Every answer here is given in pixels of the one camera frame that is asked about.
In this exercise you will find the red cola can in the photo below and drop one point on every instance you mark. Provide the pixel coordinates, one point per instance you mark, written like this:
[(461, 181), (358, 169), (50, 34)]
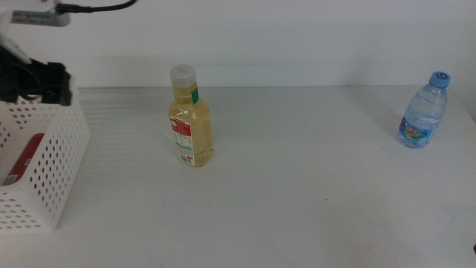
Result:
[(24, 160)]

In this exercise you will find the yellow tea bottle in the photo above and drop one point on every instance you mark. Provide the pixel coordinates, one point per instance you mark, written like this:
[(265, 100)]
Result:
[(193, 130)]

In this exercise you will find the water bottle with blue cap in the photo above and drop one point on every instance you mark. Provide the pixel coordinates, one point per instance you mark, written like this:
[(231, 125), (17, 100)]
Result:
[(423, 111)]

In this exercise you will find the white perforated plastic basket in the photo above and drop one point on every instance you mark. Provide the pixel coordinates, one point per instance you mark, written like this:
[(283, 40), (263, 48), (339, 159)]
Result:
[(86, 134)]

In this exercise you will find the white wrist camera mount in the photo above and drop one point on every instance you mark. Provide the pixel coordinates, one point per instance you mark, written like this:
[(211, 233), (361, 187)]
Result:
[(37, 18)]

